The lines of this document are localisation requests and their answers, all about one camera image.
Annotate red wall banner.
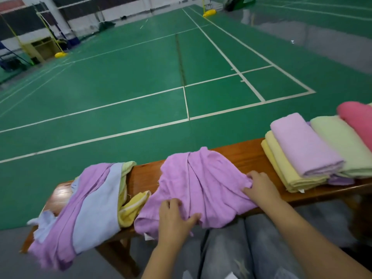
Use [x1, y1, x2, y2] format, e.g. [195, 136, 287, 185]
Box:
[0, 0, 27, 14]

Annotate person's right forearm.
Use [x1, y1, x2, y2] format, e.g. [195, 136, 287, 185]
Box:
[264, 203, 372, 279]

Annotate brown wooden bench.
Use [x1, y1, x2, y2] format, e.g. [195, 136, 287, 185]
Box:
[20, 138, 372, 279]

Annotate person's grey trousers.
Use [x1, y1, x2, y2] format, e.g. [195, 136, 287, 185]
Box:
[180, 215, 309, 279]

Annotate light green striped towel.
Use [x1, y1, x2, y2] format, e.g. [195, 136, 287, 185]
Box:
[309, 115, 372, 179]

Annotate light pink towel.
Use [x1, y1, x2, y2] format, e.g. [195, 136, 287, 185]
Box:
[270, 112, 345, 177]

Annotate yellow green towel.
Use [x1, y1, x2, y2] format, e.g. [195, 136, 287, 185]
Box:
[118, 161, 138, 208]

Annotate blue umpire chair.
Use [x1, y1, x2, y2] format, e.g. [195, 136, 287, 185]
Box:
[0, 42, 29, 72]

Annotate yellow white striped cloth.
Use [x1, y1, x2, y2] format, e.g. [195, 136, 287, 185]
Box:
[118, 190, 152, 228]

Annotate yellow wooden stand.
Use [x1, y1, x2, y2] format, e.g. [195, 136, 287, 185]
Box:
[20, 36, 60, 63]

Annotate person's left hand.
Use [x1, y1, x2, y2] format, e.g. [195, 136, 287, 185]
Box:
[157, 198, 202, 252]

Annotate purple towel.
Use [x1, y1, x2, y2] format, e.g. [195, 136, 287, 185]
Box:
[133, 146, 260, 239]
[327, 174, 356, 187]
[27, 162, 114, 271]

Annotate pale yellow towel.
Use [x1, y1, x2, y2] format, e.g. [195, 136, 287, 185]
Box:
[264, 131, 330, 193]
[260, 139, 291, 193]

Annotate person's right hand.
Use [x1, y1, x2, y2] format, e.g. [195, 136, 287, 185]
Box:
[242, 170, 284, 214]

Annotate black sports bag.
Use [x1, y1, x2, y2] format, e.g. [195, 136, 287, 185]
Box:
[224, 0, 257, 12]

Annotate white blue towel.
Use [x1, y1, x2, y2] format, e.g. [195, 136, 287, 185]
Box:
[26, 162, 124, 255]

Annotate hot pink towel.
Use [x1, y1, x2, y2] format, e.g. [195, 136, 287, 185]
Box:
[336, 101, 372, 152]

